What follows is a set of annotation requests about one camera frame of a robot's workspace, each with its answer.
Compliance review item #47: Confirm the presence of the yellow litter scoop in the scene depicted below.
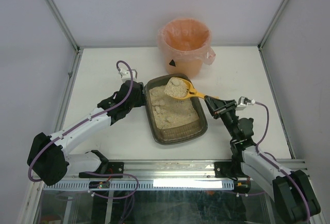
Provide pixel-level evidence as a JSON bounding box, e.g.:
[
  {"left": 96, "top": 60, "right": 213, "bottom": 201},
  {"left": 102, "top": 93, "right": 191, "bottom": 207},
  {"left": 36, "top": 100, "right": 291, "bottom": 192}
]
[{"left": 164, "top": 77, "right": 207, "bottom": 100}]

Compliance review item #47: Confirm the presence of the grey plastic litter box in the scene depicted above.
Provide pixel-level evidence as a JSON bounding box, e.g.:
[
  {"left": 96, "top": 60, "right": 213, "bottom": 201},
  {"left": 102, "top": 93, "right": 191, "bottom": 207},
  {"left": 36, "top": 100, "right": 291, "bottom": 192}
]
[{"left": 144, "top": 74, "right": 208, "bottom": 145}]

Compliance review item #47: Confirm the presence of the orange trash bin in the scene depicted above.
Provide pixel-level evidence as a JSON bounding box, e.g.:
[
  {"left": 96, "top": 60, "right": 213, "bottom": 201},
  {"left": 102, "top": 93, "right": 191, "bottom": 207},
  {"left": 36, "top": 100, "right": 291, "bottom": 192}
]
[{"left": 163, "top": 56, "right": 203, "bottom": 78}]

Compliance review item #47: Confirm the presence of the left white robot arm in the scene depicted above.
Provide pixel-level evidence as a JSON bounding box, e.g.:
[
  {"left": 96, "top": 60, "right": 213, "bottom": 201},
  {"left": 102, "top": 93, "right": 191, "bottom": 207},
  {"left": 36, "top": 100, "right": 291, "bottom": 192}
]
[{"left": 27, "top": 80, "right": 146, "bottom": 186}]

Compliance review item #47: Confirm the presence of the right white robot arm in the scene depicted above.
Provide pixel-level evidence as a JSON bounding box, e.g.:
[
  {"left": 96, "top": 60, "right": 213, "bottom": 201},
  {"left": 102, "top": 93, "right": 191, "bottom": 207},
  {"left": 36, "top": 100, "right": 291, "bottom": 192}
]
[{"left": 204, "top": 95, "right": 321, "bottom": 223}]

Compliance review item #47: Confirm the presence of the beige cat litter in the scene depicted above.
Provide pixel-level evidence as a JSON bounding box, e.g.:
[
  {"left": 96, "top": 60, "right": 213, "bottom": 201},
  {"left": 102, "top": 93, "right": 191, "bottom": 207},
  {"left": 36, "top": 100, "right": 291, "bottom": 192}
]
[{"left": 149, "top": 85, "right": 199, "bottom": 129}]

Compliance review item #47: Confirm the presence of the pink plastic bin liner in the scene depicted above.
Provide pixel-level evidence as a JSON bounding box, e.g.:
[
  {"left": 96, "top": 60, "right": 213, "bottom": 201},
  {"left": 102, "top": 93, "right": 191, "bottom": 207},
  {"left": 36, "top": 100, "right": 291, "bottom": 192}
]
[{"left": 157, "top": 18, "right": 216, "bottom": 65}]

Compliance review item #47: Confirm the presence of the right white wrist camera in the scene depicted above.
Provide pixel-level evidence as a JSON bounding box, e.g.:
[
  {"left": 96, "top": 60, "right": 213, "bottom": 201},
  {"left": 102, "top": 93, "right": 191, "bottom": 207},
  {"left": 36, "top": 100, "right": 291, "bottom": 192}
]
[{"left": 236, "top": 96, "right": 256, "bottom": 111}]

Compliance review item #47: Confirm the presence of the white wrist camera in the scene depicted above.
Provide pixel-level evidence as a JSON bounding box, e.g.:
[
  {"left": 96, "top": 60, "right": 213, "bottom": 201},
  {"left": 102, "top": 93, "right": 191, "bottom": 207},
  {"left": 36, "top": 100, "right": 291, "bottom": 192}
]
[
  {"left": 118, "top": 68, "right": 138, "bottom": 82},
  {"left": 236, "top": 96, "right": 256, "bottom": 111}
]

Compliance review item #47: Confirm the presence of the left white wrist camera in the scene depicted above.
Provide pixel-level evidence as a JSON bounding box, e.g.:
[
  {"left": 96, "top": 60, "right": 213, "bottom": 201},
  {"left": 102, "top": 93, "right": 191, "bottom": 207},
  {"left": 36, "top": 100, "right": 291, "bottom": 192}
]
[{"left": 118, "top": 68, "right": 138, "bottom": 82}]

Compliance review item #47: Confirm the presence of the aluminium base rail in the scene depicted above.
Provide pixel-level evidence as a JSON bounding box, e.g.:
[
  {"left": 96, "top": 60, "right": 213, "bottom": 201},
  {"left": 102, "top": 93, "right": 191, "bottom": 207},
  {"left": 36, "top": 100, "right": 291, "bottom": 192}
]
[{"left": 61, "top": 159, "right": 307, "bottom": 183}]

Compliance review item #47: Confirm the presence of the right aluminium frame post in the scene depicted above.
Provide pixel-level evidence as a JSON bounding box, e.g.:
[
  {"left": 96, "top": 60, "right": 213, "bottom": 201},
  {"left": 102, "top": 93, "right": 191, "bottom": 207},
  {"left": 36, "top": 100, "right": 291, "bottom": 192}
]
[{"left": 257, "top": 0, "right": 304, "bottom": 51}]

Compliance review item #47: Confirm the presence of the aluminium frame post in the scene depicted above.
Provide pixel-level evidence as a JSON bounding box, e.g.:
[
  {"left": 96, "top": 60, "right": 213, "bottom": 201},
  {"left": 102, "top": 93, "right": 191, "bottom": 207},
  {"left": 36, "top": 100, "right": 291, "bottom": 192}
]
[
  {"left": 32, "top": 0, "right": 81, "bottom": 52},
  {"left": 257, "top": 0, "right": 304, "bottom": 51}
]

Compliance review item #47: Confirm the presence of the white slotted cable duct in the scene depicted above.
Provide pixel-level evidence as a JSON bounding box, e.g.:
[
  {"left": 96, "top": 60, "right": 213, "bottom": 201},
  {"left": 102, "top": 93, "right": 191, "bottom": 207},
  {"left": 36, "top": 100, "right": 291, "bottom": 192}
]
[{"left": 44, "top": 178, "right": 234, "bottom": 192}]

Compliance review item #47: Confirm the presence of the left aluminium frame post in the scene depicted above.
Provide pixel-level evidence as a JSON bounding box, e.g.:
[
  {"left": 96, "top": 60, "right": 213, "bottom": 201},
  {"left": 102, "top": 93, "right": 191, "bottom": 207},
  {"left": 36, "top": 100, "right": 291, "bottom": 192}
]
[{"left": 32, "top": 0, "right": 81, "bottom": 52}]

